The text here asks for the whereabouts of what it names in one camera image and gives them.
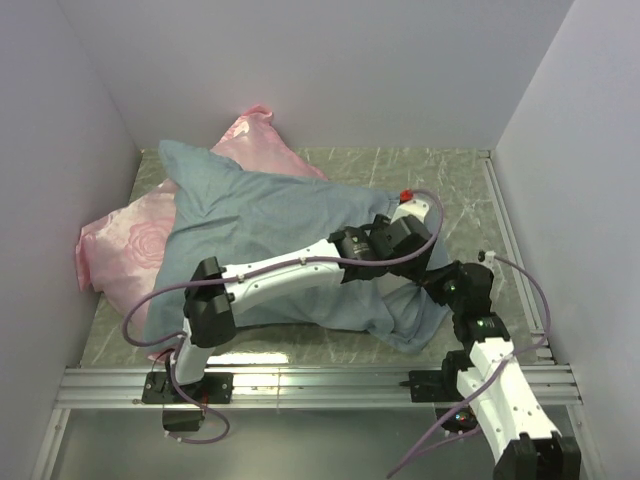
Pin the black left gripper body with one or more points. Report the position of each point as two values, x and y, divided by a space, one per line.
411 269

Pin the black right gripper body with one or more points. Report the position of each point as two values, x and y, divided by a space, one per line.
442 286

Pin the blue-grey pillowcase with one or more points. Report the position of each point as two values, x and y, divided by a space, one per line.
239 216

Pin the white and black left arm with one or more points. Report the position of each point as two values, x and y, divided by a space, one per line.
217 294

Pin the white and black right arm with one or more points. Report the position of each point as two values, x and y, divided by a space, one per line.
485 380

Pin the pink satin rose pillow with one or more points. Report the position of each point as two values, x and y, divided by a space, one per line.
120 254

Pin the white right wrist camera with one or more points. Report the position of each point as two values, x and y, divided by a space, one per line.
486 256

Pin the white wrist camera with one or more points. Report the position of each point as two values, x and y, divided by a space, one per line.
486 256
412 204

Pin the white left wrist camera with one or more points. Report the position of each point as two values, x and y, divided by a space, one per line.
412 204

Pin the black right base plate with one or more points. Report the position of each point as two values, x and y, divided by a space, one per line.
430 386

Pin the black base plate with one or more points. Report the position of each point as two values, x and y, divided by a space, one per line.
212 389
430 386

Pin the aluminium frame rail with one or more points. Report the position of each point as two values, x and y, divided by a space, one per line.
310 403

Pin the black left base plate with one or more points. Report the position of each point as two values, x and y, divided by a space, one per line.
212 389

